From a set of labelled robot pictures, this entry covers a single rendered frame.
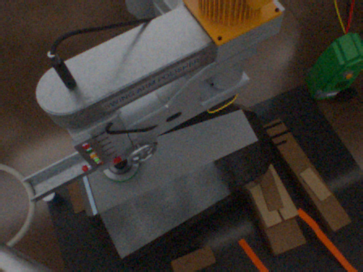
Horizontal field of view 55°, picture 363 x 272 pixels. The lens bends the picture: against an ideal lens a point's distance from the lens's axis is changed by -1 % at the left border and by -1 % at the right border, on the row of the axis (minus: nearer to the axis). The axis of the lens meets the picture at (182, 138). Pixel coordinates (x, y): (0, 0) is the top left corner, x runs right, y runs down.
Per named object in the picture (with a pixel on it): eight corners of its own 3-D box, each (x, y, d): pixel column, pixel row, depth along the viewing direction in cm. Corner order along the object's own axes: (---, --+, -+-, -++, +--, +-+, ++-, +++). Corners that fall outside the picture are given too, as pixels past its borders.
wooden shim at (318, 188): (298, 174, 266) (299, 174, 265) (309, 167, 268) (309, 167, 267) (320, 201, 257) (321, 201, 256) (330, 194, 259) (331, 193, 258)
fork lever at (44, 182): (144, 115, 189) (143, 111, 184) (161, 143, 181) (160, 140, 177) (23, 176, 176) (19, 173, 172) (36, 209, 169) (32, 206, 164)
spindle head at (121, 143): (146, 108, 186) (130, 56, 145) (166, 140, 178) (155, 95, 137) (84, 139, 180) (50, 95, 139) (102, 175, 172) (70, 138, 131)
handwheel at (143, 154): (150, 138, 176) (146, 125, 162) (160, 154, 172) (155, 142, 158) (123, 152, 173) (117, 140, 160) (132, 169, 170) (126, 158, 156)
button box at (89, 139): (107, 157, 161) (89, 131, 135) (109, 162, 160) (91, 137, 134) (91, 165, 160) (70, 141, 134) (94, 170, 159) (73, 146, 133)
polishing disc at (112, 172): (108, 142, 204) (107, 142, 203) (143, 148, 201) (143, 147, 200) (97, 177, 196) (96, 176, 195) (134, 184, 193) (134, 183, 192)
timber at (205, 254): (177, 278, 252) (176, 278, 241) (171, 262, 256) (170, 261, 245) (215, 262, 255) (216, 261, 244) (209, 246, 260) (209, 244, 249)
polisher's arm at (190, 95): (227, 71, 197) (233, 7, 152) (249, 102, 188) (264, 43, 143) (108, 133, 185) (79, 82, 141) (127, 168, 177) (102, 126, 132)
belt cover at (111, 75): (244, 0, 155) (248, -31, 140) (277, 38, 146) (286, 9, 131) (44, 97, 140) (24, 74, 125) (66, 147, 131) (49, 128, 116)
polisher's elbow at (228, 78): (196, 70, 176) (195, 44, 158) (227, 52, 180) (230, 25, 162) (218, 96, 169) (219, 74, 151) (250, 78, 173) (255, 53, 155)
